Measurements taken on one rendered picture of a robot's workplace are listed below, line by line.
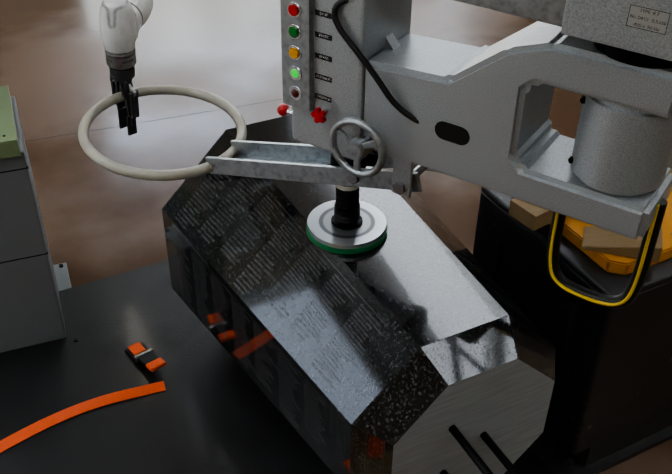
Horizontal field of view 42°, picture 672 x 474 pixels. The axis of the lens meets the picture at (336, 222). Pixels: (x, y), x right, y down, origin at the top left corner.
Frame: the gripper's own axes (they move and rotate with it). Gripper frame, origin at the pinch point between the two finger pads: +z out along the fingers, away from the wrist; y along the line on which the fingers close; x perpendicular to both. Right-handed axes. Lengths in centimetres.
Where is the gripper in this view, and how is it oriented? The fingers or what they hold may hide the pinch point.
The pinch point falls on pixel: (127, 121)
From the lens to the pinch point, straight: 288.6
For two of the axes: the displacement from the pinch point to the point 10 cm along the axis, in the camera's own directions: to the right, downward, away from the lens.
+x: 7.5, -3.7, 5.5
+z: -0.6, 7.8, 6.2
